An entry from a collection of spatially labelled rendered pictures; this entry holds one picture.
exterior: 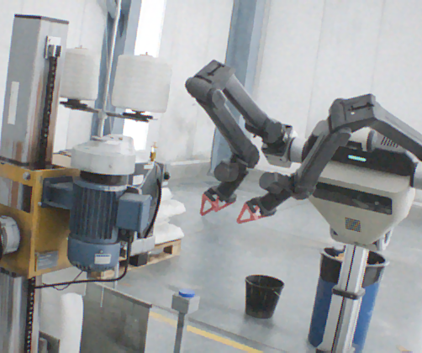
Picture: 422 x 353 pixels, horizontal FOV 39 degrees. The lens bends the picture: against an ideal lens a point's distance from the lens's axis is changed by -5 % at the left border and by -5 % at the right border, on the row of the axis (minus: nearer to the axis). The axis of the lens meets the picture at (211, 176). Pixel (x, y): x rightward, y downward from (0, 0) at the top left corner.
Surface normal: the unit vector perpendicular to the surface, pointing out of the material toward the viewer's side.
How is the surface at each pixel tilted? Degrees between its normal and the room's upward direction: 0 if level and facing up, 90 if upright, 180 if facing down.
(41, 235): 90
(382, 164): 130
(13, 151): 90
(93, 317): 90
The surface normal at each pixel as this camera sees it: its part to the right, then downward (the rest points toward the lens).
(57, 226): 0.85, 0.20
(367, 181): -0.22, -0.71
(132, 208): -0.11, 0.14
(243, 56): -0.50, 0.07
